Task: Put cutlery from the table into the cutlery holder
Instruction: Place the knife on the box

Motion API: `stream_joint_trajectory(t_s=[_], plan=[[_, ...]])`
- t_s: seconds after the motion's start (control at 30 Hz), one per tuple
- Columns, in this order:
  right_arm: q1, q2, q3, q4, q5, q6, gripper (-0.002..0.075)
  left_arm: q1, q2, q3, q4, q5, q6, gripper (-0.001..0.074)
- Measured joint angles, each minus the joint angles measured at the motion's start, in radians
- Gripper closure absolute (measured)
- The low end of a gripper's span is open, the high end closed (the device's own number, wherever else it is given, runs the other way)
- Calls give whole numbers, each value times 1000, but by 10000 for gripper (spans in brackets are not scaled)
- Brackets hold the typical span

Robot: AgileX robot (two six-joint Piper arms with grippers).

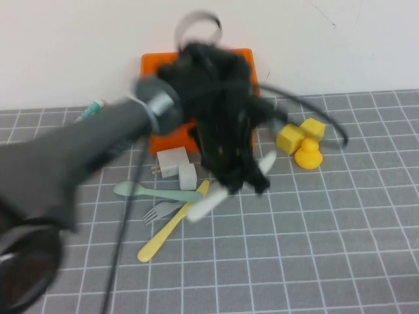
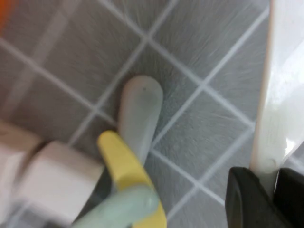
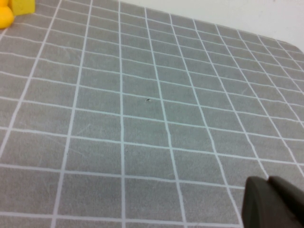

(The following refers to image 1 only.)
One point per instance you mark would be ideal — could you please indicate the orange plastic cutlery holder crate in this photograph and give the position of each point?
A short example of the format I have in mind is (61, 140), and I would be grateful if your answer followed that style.
(152, 63)

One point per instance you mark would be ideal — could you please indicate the white charger plug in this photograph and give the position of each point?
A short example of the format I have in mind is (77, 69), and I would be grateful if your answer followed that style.
(171, 160)

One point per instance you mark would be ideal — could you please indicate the grey grid tablecloth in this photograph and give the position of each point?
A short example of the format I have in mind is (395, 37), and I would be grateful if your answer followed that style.
(294, 245)

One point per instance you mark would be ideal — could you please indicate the green white glue stick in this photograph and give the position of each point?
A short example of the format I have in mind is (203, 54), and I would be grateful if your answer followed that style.
(95, 107)

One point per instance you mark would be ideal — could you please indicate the grey plastic fork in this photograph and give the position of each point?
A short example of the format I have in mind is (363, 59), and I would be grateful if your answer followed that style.
(160, 211)

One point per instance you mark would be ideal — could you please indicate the yellow foam cube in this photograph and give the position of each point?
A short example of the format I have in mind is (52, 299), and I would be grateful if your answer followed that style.
(315, 128)
(288, 139)

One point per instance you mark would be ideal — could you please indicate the white plastic knife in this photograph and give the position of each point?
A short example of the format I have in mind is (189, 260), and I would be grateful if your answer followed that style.
(203, 209)

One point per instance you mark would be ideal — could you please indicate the yellow rubber duck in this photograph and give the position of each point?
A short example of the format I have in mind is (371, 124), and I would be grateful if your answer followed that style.
(308, 157)

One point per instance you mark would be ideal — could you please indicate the white foam cube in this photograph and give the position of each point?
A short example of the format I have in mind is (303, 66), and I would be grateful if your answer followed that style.
(187, 176)

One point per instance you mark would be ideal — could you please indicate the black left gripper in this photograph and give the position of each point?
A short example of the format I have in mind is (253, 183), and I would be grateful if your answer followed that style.
(216, 98)

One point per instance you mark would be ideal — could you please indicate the yellow plastic knife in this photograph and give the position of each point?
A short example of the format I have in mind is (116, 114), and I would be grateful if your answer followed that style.
(157, 242)

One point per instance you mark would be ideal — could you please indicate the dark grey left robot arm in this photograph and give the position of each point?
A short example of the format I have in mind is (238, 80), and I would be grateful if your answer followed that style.
(65, 163)

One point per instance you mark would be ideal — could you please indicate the mint green plastic spoon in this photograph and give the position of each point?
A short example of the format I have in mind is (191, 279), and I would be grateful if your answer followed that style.
(163, 194)

